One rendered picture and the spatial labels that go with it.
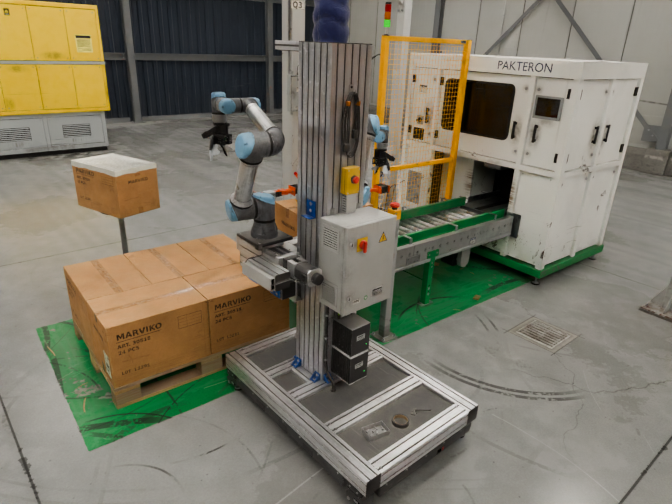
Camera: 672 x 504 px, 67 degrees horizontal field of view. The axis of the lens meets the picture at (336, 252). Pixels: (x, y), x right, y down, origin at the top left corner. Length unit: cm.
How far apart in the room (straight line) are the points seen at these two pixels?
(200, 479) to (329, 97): 195
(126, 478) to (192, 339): 86
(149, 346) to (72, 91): 761
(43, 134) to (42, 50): 138
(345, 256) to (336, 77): 82
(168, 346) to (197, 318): 23
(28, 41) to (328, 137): 815
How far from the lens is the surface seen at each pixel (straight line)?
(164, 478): 287
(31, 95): 1019
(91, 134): 1053
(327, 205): 250
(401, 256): 391
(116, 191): 447
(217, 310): 326
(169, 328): 318
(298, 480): 277
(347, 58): 245
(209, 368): 345
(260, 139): 238
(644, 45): 1141
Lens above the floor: 202
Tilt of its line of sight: 22 degrees down
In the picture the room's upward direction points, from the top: 2 degrees clockwise
